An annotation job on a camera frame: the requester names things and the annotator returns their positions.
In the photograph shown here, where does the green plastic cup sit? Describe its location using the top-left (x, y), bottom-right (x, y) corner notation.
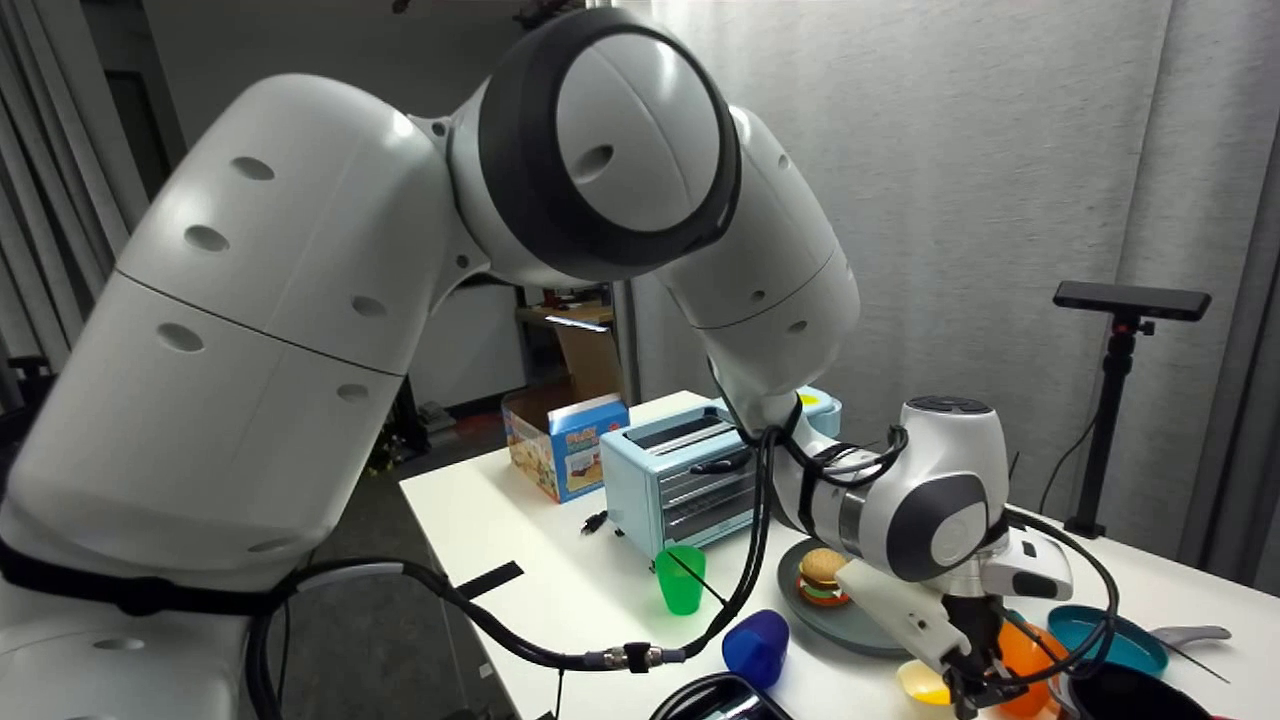
top-left (653, 541), bottom-right (710, 619)

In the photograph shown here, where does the toy burger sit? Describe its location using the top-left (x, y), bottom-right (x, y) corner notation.
top-left (793, 545), bottom-right (855, 614)

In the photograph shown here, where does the brown cardboard box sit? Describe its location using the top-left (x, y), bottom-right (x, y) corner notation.
top-left (514, 294), bottom-right (625, 399)

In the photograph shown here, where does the cardboard box with blue print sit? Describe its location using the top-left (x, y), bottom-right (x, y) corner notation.
top-left (498, 387), bottom-right (631, 509)

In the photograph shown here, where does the grey round plate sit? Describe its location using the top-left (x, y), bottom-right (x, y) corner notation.
top-left (777, 536), bottom-right (910, 659)

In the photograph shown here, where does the black bar camera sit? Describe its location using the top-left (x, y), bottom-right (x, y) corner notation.
top-left (1053, 277), bottom-right (1215, 325)

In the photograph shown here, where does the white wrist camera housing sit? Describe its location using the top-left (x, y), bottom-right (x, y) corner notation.
top-left (835, 552), bottom-right (975, 670)

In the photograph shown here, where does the orange plastic cup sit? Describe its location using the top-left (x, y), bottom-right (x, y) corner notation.
top-left (993, 614), bottom-right (1072, 714)

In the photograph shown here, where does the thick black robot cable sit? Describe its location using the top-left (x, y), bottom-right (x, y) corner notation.
top-left (243, 397), bottom-right (785, 720)

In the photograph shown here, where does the black camera stand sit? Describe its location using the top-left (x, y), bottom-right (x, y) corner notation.
top-left (1062, 311), bottom-right (1154, 541)

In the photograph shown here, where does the grey curtain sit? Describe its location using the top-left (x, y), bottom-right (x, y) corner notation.
top-left (0, 0), bottom-right (153, 376)
top-left (625, 0), bottom-right (1280, 592)

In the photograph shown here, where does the yellow toy pasta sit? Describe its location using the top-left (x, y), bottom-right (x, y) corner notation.
top-left (899, 662), bottom-right (952, 706)

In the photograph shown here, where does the teal frying pan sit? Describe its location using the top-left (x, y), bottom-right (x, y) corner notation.
top-left (1043, 598), bottom-right (1237, 678)

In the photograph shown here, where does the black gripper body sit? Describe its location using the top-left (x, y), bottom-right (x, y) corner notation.
top-left (952, 592), bottom-right (1010, 659)

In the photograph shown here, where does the light blue toy toaster oven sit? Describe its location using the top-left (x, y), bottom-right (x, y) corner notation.
top-left (596, 382), bottom-right (847, 559)

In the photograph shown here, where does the black pan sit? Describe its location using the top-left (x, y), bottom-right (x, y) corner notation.
top-left (1062, 659), bottom-right (1215, 720)

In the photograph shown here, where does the blue plastic cup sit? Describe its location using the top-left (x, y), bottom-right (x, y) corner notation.
top-left (718, 608), bottom-right (793, 691)

